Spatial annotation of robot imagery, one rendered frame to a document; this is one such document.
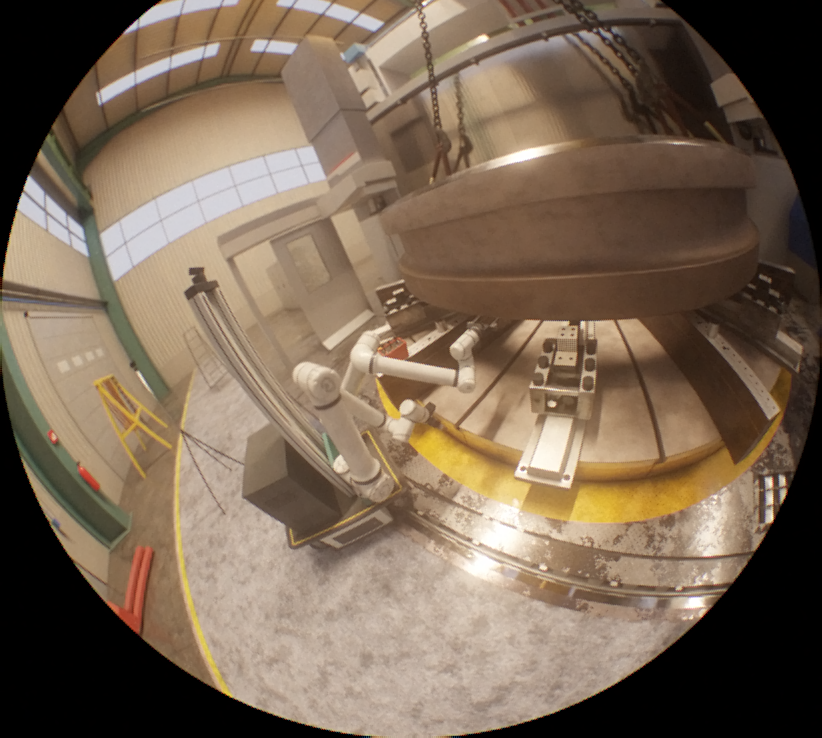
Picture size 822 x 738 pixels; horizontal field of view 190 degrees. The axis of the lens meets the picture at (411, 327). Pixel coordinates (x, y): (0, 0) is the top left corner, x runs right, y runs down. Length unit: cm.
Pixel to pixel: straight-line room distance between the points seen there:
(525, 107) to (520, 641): 559
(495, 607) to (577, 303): 170
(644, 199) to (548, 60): 368
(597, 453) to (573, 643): 111
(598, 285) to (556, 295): 24
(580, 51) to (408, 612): 622
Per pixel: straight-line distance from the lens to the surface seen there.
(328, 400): 89
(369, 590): 185
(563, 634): 167
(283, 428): 127
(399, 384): 189
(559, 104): 460
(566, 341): 137
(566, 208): 140
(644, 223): 151
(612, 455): 154
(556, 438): 138
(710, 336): 184
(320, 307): 468
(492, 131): 475
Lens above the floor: 162
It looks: 24 degrees down
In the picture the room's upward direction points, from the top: 23 degrees counter-clockwise
